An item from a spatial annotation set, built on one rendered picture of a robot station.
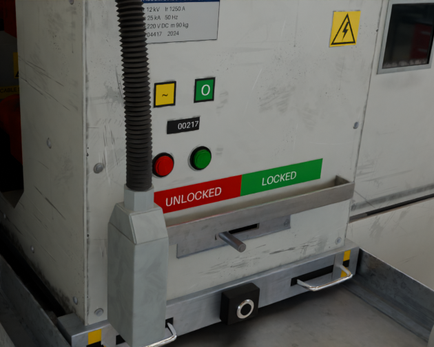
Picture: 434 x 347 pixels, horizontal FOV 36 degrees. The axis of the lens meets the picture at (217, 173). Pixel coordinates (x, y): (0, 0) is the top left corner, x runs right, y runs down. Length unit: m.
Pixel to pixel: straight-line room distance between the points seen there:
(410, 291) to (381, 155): 0.50
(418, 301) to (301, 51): 0.46
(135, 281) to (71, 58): 0.27
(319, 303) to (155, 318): 0.41
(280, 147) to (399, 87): 0.61
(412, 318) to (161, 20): 0.65
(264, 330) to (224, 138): 0.33
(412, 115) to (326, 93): 0.62
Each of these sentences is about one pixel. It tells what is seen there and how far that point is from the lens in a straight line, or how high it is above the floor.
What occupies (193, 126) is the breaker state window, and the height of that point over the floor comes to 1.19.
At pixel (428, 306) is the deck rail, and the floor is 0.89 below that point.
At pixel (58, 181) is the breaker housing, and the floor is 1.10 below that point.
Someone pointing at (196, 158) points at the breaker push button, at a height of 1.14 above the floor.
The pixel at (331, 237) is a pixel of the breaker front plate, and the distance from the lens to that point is 1.14.
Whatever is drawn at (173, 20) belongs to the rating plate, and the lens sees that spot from 0.82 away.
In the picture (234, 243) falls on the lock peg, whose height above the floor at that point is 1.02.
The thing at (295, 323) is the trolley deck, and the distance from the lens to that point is 1.09.
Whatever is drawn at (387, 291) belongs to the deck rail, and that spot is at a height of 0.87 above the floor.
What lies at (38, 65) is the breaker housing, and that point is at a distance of 0.91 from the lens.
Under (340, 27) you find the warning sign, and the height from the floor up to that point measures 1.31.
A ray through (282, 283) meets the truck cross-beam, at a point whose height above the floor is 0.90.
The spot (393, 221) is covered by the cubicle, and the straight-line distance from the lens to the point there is 1.70.
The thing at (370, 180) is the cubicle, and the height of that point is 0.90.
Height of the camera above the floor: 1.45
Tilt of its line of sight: 22 degrees down
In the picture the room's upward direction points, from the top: 4 degrees clockwise
